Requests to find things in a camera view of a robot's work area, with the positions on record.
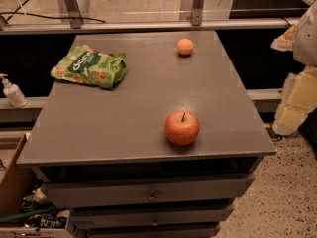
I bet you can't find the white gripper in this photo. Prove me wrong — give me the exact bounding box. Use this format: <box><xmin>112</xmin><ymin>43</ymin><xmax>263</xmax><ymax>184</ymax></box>
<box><xmin>270</xmin><ymin>1</ymin><xmax>317</xmax><ymax>136</ymax></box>

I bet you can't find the small orange fruit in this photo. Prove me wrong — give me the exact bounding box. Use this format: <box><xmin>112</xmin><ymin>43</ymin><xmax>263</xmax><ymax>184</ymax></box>
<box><xmin>176</xmin><ymin>39</ymin><xmax>194</xmax><ymax>56</ymax></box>

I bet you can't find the red apple with stem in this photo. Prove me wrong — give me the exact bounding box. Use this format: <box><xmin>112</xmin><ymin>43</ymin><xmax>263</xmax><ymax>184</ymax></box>
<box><xmin>164</xmin><ymin>110</ymin><xmax>200</xmax><ymax>146</ymax></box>

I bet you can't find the grey drawer cabinet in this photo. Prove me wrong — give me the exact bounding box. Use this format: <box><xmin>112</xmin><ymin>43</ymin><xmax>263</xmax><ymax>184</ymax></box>
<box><xmin>18</xmin><ymin>31</ymin><xmax>275</xmax><ymax>238</ymax></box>

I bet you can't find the green snack bag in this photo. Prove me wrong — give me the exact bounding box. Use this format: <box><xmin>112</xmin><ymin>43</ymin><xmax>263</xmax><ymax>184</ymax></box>
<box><xmin>51</xmin><ymin>45</ymin><xmax>126</xmax><ymax>89</ymax></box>

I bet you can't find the white pump bottle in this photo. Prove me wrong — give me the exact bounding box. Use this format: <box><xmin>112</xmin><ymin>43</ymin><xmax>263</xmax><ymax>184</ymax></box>
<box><xmin>0</xmin><ymin>73</ymin><xmax>27</xmax><ymax>108</ymax></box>

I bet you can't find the cardboard box with clutter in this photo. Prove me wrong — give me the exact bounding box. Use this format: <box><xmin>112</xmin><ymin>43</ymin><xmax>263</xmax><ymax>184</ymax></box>
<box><xmin>0</xmin><ymin>134</ymin><xmax>75</xmax><ymax>238</ymax></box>

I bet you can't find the metal rail frame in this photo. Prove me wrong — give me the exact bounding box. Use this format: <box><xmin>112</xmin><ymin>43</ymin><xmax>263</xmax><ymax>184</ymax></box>
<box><xmin>0</xmin><ymin>0</ymin><xmax>316</xmax><ymax>35</ymax></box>

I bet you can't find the black cable on floor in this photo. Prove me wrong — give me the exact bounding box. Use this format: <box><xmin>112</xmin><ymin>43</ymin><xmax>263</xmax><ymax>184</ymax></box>
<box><xmin>0</xmin><ymin>0</ymin><xmax>107</xmax><ymax>24</ymax></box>

